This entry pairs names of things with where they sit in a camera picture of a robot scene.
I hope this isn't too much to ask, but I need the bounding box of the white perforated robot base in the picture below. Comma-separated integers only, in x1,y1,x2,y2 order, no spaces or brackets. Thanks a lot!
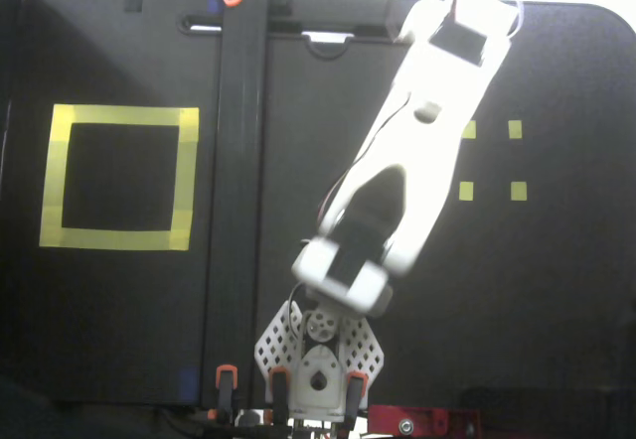
253,299,387,423

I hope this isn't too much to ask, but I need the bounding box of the black flat table strip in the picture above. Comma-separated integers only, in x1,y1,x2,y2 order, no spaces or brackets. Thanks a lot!
201,0,272,410

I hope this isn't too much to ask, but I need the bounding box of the yellow tape square outline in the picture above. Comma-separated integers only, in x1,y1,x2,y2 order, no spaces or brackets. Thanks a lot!
38,104,201,252

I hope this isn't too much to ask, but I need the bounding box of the red corner clamp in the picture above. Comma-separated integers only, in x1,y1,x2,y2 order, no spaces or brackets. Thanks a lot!
367,403,483,439

